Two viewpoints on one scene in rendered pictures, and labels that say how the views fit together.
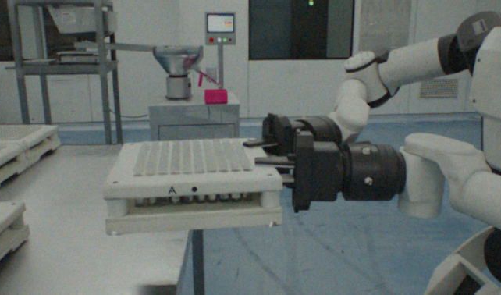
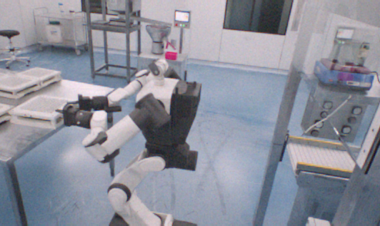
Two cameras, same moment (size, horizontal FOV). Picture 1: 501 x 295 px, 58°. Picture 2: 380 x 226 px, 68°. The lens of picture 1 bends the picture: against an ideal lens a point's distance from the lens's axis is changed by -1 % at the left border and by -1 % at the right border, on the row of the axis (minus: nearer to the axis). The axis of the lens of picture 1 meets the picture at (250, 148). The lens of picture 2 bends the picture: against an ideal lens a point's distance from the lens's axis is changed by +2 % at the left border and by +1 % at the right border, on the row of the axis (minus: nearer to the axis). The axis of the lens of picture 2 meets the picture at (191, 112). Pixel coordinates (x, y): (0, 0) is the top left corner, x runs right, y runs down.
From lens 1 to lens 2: 1.20 m
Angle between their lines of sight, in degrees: 16
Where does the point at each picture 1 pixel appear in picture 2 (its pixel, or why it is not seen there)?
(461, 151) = (95, 120)
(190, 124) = not seen: hidden behind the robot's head
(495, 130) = not seen: hidden behind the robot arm
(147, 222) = (20, 121)
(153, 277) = (33, 136)
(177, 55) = (155, 32)
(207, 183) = (33, 114)
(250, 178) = (46, 115)
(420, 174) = not seen: hidden behind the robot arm
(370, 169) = (78, 119)
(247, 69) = (221, 34)
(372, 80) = (143, 81)
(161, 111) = (143, 59)
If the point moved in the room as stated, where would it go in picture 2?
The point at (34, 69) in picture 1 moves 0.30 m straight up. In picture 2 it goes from (96, 26) to (94, 6)
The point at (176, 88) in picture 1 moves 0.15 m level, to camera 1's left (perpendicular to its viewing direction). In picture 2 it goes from (155, 48) to (146, 46)
